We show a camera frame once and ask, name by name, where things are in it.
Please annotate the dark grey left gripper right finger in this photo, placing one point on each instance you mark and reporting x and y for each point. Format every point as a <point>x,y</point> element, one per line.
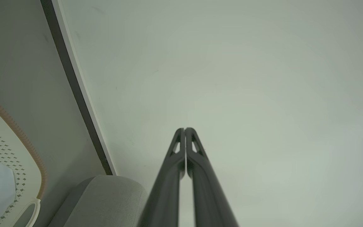
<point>208,192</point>

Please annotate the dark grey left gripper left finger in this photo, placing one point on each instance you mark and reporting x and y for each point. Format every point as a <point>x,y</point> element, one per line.
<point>165,192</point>

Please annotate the white perforated laundry basket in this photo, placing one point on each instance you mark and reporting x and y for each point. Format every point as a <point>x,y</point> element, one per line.
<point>17,157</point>

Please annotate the dark grey baseboard strip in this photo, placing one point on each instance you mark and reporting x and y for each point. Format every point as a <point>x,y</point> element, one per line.
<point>74,82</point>

